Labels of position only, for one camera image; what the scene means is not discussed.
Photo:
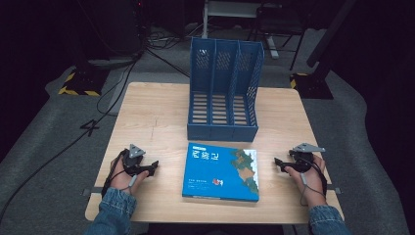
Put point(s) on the white metal stand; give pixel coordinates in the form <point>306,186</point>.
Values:
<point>228,9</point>

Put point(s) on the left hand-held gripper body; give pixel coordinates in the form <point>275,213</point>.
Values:
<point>133,156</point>

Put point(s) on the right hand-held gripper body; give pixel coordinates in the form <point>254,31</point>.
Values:
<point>304,156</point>

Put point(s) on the grey metal table bracket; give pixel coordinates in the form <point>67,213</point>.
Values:
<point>91,191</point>
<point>334,190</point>

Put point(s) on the blue book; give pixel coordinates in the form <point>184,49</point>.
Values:
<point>212,176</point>

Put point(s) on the black metal frame stand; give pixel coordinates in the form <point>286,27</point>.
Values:
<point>287,23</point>

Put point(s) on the person's left hand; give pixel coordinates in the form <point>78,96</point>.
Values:
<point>121,181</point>

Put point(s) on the blue plastic file rack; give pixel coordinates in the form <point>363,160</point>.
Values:
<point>225,88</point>

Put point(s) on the black stand base striped edge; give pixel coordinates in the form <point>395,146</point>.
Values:
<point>81,83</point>
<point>311,86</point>

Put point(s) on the person's right hand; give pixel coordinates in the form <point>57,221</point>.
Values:
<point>310,184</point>

